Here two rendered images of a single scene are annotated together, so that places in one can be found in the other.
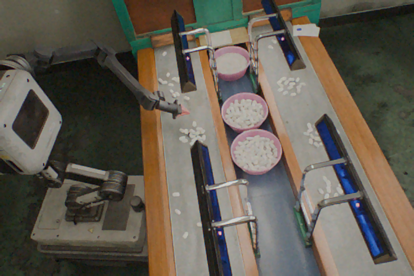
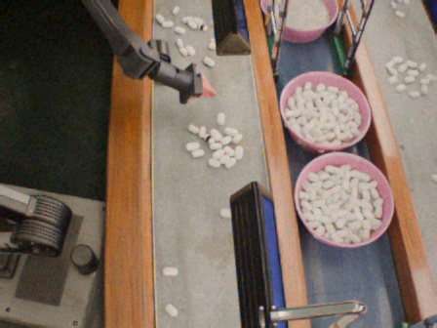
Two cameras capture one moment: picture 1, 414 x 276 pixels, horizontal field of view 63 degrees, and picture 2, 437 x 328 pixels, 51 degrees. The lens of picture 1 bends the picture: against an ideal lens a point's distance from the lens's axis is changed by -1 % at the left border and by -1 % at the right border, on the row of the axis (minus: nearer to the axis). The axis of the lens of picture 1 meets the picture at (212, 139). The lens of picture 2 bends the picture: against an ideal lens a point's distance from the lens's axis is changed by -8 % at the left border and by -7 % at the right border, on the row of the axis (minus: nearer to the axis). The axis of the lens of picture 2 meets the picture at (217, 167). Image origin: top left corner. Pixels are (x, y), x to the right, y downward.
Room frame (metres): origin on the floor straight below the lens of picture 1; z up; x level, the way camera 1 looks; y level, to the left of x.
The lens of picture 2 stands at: (0.48, 0.17, 1.87)
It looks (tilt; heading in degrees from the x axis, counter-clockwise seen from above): 61 degrees down; 353
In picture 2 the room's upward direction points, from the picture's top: 3 degrees clockwise
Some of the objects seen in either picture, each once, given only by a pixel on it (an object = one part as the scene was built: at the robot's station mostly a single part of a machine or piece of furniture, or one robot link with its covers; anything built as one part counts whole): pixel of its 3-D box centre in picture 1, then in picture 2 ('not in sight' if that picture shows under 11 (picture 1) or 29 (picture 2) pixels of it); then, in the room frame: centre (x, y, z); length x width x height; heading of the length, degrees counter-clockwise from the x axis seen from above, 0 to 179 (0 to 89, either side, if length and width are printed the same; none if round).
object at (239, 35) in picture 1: (223, 38); not in sight; (1.92, -0.22, 0.77); 0.33 x 0.15 x 0.01; 90
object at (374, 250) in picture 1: (352, 179); not in sight; (0.56, -0.49, 1.08); 0.62 x 0.08 x 0.07; 0
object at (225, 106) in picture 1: (244, 114); (323, 116); (1.26, -0.22, 0.72); 0.27 x 0.27 x 0.10
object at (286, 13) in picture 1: (270, 17); not in sight; (1.97, -0.56, 0.83); 0.30 x 0.06 x 0.07; 90
